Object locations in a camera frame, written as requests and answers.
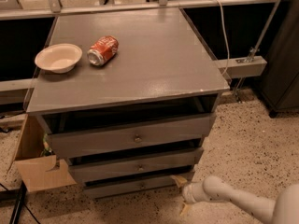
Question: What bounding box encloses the grey bottom drawer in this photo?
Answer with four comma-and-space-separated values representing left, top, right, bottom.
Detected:
83, 166, 194, 199

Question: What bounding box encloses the grey drawer cabinet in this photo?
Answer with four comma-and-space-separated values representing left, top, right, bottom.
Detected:
25, 8, 228, 198

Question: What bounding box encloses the red soda can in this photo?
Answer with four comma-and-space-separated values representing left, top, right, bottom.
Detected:
87, 35, 119, 66

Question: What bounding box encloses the dark grey side cabinet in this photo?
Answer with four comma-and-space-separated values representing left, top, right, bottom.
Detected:
257, 0, 299, 118

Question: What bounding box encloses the grey top drawer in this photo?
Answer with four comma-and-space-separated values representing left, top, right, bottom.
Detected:
47, 113, 216, 159

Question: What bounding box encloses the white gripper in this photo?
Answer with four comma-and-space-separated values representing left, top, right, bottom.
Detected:
171, 175, 206, 217

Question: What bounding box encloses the brown cardboard box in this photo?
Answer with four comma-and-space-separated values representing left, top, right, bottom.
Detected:
11, 115, 76, 192

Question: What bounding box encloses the grey drawer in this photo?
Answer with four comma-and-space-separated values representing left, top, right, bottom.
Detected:
83, 166, 194, 199
47, 113, 216, 159
69, 147, 203, 183

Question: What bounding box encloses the grey middle drawer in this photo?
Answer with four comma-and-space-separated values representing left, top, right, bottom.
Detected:
69, 147, 203, 183

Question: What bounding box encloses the black stand leg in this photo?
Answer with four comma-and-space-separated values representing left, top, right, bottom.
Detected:
9, 183, 27, 224

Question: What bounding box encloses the white cable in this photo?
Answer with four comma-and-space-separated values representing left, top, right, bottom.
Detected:
205, 0, 231, 77

